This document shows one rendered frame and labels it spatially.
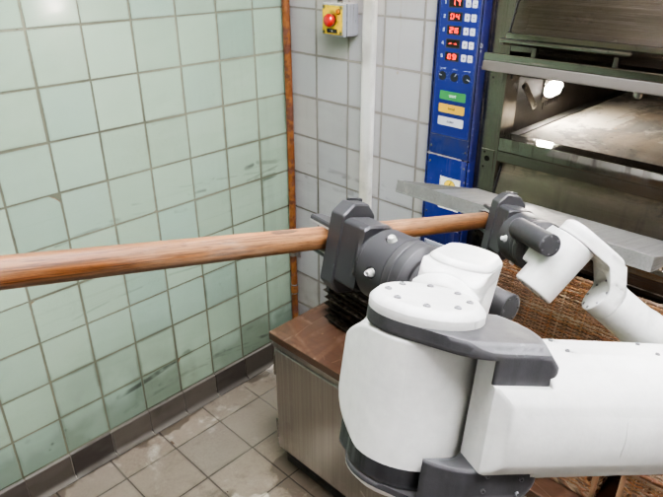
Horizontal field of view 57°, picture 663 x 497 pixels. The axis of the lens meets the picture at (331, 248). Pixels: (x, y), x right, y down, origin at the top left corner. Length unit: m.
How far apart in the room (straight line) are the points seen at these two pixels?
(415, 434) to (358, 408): 0.04
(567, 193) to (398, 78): 0.64
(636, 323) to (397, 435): 0.66
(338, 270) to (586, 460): 0.43
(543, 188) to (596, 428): 1.46
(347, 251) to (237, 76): 1.54
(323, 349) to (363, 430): 1.46
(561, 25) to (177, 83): 1.16
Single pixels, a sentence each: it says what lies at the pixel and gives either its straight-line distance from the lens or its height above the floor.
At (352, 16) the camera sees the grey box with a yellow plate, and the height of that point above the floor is 1.47.
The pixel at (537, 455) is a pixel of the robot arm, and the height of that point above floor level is 1.41.
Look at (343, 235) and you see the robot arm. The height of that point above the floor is 1.36.
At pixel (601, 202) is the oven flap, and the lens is 1.79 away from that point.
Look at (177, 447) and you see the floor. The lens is 2.47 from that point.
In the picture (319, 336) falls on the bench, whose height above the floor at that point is 0.58.
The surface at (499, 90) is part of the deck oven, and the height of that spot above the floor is 1.31.
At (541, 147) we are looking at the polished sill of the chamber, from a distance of 1.80.
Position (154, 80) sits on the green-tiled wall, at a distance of 2.06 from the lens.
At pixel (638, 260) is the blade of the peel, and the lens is 1.17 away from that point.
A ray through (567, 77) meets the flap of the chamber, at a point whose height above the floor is 1.40.
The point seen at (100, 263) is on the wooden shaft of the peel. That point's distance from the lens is 0.61.
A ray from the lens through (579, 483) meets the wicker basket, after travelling 1.55.
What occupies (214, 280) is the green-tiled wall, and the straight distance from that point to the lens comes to 2.40.
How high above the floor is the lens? 1.68
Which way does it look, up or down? 27 degrees down
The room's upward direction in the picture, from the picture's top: straight up
